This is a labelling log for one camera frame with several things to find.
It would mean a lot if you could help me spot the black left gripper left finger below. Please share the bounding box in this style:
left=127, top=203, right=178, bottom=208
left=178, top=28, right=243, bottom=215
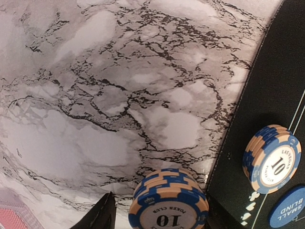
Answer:
left=71, top=192, right=116, bottom=229

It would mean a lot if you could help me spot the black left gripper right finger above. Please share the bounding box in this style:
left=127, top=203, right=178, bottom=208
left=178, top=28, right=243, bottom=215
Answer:
left=206, top=193, right=244, bottom=229

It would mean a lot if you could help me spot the blue small blind button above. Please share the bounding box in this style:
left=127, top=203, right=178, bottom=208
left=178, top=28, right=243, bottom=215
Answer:
left=268, top=185, right=305, bottom=228

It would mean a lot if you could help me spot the small blue ten chip stack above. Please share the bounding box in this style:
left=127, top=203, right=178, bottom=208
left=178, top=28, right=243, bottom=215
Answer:
left=242, top=125, right=302, bottom=194

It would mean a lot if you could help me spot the red playing card deck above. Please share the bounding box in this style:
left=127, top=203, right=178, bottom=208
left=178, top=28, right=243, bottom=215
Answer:
left=0, top=201, right=44, bottom=229

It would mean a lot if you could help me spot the round black poker mat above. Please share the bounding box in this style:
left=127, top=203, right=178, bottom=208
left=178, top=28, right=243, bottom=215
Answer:
left=207, top=0, right=305, bottom=229

